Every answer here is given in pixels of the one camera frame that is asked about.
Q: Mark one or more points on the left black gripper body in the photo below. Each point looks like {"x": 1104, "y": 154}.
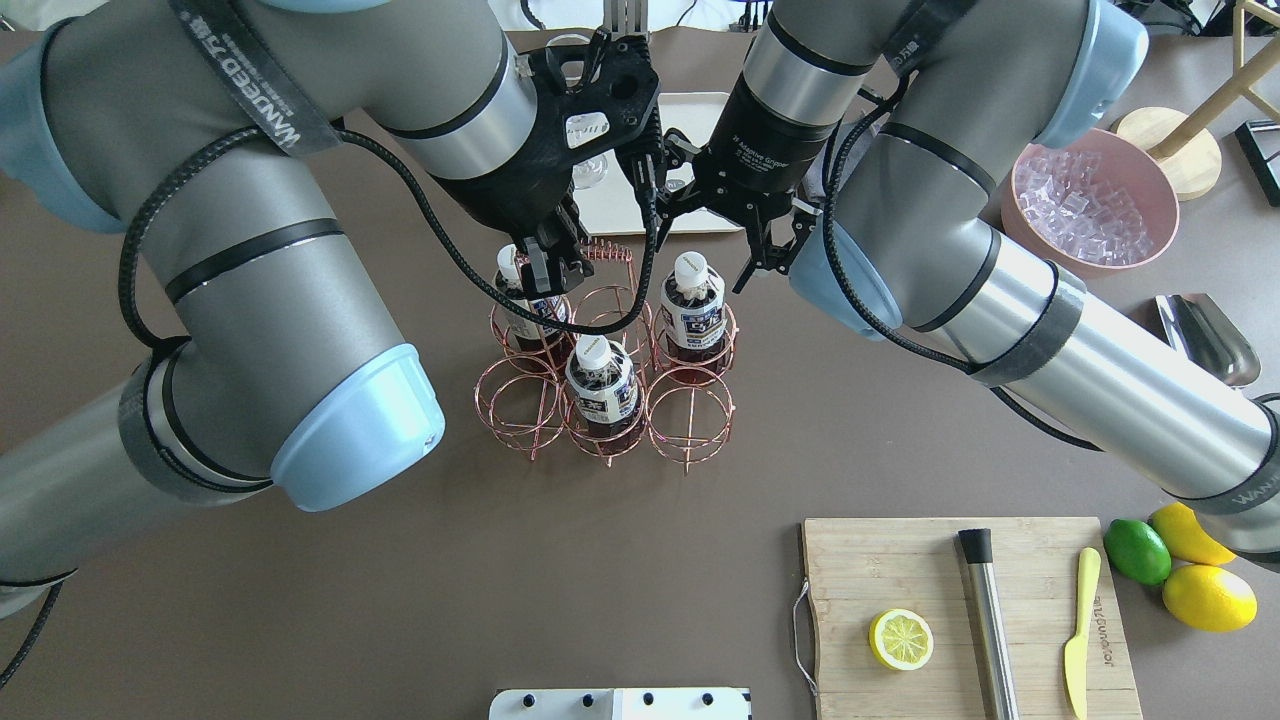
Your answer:
{"x": 497, "y": 203}

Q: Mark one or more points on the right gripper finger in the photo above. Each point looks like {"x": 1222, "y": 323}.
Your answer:
{"x": 764, "y": 255}
{"x": 675, "y": 190}

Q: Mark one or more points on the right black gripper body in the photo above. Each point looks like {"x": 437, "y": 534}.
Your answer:
{"x": 757, "y": 148}

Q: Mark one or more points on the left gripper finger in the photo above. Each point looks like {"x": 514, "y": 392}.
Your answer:
{"x": 540, "y": 277}
{"x": 575, "y": 267}

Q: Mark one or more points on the copper wire bottle basket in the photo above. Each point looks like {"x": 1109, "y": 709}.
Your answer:
{"x": 659, "y": 381}

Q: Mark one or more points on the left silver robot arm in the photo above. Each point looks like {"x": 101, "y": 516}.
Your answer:
{"x": 293, "y": 373}

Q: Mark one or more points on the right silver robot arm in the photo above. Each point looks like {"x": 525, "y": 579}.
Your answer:
{"x": 982, "y": 80}

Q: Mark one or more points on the tea bottle one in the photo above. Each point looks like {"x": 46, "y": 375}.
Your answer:
{"x": 525, "y": 305}

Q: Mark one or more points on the tea bottle three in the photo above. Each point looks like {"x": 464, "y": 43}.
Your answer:
{"x": 693, "y": 304}

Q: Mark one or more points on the tea bottle two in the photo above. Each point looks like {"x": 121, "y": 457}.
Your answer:
{"x": 606, "y": 389}

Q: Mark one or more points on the clear wine glass on tray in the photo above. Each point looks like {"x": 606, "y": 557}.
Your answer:
{"x": 579, "y": 129}

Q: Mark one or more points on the grey folded cloth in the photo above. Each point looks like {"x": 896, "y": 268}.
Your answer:
{"x": 814, "y": 182}

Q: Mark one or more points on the bamboo cutting board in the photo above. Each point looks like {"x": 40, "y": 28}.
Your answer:
{"x": 859, "y": 567}

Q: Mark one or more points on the pink bowl of ice cubes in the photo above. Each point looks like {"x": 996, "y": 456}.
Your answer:
{"x": 1098, "y": 207}

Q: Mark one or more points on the steel muddler rod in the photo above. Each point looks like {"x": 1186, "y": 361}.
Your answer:
{"x": 976, "y": 545}

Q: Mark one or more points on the lemon half slice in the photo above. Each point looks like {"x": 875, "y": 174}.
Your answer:
{"x": 901, "y": 639}

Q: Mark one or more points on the wooden cup tree stand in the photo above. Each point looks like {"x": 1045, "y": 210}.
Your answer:
{"x": 1188, "y": 155}

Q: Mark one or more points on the steel ice scoop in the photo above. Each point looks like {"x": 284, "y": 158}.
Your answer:
{"x": 1196, "y": 327}

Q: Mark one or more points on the green lime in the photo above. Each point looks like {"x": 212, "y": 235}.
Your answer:
{"x": 1137, "y": 551}

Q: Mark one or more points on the yellow plastic knife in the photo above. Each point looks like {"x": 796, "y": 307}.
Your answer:
{"x": 1076, "y": 648}

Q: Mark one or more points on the black tray with glasses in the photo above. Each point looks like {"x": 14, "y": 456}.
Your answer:
{"x": 1247, "y": 134}

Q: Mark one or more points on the whole yellow lemon left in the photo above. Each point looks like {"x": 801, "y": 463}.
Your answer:
{"x": 1185, "y": 538}

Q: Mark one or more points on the whole yellow lemon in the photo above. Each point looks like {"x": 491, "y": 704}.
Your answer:
{"x": 1210, "y": 598}
{"x": 1185, "y": 538}

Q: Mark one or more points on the whole yellow lemon right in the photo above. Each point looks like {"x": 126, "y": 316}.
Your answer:
{"x": 1210, "y": 598}

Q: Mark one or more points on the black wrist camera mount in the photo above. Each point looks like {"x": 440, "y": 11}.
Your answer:
{"x": 613, "y": 76}

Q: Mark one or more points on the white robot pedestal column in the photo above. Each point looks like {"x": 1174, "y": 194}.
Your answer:
{"x": 681, "y": 702}

